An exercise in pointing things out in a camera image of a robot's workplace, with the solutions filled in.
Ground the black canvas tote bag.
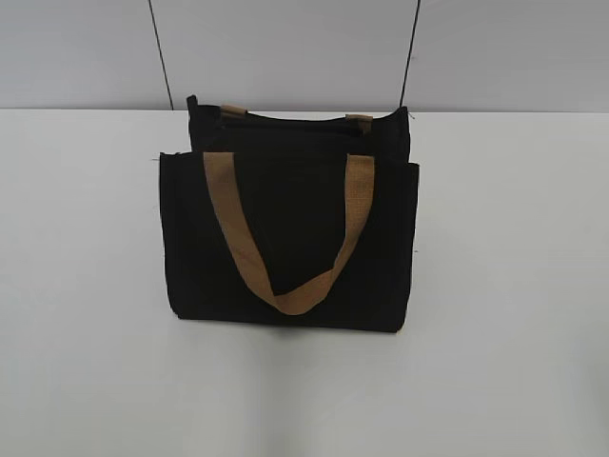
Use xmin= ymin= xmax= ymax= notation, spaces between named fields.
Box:
xmin=159 ymin=96 xmax=420 ymax=333

